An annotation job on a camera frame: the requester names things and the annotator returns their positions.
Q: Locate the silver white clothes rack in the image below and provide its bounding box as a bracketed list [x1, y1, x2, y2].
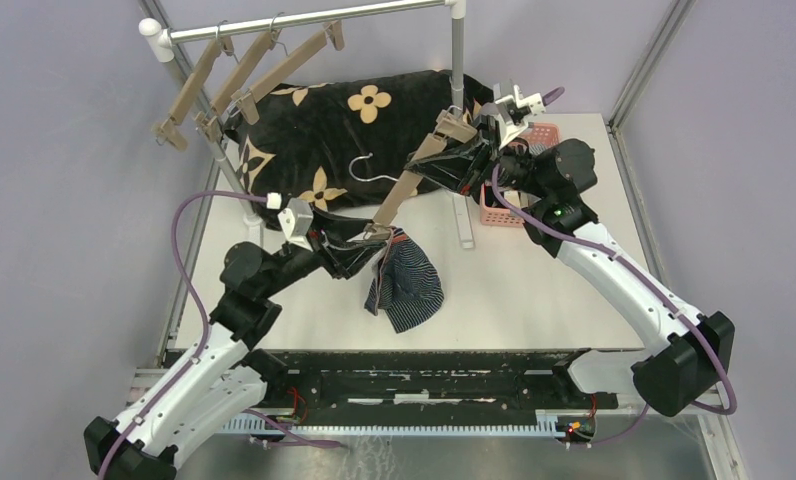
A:
[137, 0, 480, 250]

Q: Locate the pink plastic basket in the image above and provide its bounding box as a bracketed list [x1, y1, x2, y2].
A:
[478, 122, 560, 227]

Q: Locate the navy striped underwear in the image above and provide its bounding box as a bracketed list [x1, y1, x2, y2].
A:
[364, 227, 445, 334]

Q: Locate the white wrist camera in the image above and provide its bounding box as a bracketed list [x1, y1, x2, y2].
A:
[266, 192, 314, 251]
[492, 81, 546, 150]

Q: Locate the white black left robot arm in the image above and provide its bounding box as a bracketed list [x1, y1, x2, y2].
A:
[84, 210, 391, 479]

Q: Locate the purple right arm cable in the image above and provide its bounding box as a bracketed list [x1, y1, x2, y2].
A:
[490, 86, 738, 448]

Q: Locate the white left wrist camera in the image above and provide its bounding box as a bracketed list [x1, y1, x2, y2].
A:
[266, 192, 314, 251]

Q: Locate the light blue cable duct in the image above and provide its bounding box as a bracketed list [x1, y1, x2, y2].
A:
[218, 414, 566, 439]

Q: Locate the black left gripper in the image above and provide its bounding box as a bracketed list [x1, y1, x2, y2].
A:
[260, 202, 388, 298]

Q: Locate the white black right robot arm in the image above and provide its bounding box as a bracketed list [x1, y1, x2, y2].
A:
[405, 126, 738, 416]

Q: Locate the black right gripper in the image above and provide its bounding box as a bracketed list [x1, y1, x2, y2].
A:
[408, 113, 552, 199]

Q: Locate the beige hanger with navy underwear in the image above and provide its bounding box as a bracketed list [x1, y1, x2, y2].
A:
[363, 110, 481, 249]

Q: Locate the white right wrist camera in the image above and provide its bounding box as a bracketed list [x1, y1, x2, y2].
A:
[492, 81, 546, 150]

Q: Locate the black floral blanket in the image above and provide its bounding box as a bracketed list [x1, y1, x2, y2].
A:
[223, 70, 454, 211]

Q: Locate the beige clip hanger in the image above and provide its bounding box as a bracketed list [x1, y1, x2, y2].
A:
[195, 18, 280, 143]

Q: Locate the beige hanger with striped underwear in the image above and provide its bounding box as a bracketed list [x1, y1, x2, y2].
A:
[233, 20, 345, 125]

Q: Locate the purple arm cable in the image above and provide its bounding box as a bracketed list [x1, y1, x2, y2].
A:
[490, 86, 738, 448]
[96, 190, 346, 480]

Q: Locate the empty beige hanger far left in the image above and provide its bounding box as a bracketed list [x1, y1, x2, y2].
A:
[152, 36, 234, 151]

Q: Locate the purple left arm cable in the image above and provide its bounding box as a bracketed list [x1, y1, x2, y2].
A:
[96, 190, 346, 480]

